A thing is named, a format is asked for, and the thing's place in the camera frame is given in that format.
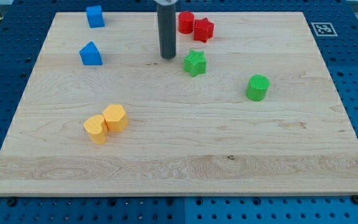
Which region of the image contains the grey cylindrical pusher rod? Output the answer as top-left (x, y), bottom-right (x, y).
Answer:
top-left (157, 2), bottom-right (176, 59)

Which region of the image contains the silver rod mount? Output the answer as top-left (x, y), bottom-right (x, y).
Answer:
top-left (154, 0), bottom-right (178, 5)

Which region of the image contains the red cylinder block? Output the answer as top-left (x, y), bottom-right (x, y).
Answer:
top-left (178, 11), bottom-right (195, 34)

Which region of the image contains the red star block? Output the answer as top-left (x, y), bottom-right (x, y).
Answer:
top-left (193, 17), bottom-right (214, 43)

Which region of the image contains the green star block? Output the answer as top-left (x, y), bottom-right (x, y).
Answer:
top-left (183, 50), bottom-right (207, 77)

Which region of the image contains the blue cube block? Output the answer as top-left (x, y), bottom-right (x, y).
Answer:
top-left (86, 6), bottom-right (104, 28)

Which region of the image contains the blue pentagon block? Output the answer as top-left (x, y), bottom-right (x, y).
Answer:
top-left (79, 41), bottom-right (103, 65)

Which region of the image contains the green cylinder block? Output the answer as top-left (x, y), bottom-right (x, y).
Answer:
top-left (246, 75), bottom-right (270, 101)

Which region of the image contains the yellow hexagon block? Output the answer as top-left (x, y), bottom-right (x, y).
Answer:
top-left (102, 105), bottom-right (129, 132)

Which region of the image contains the wooden board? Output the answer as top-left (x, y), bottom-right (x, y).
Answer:
top-left (0, 12), bottom-right (358, 197)

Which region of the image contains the yellow heart block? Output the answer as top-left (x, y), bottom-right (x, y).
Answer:
top-left (83, 114), bottom-right (108, 144)

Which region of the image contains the white fiducial marker tag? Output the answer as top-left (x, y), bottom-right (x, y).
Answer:
top-left (311, 22), bottom-right (337, 37)

